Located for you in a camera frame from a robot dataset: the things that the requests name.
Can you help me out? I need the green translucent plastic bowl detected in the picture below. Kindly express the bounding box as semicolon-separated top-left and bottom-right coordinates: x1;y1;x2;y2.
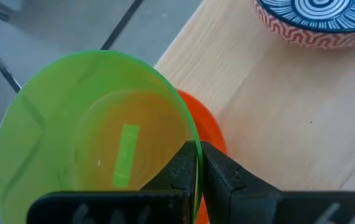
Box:
0;49;203;224

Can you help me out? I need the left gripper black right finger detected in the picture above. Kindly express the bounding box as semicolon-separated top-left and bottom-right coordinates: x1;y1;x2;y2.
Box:
200;141;355;224

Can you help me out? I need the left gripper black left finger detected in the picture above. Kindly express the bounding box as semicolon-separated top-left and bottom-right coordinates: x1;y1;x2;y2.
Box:
26;139;197;224

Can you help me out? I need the blue-striped red-wave ceramic bowl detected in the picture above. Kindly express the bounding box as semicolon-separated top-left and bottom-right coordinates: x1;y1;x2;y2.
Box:
251;0;355;50

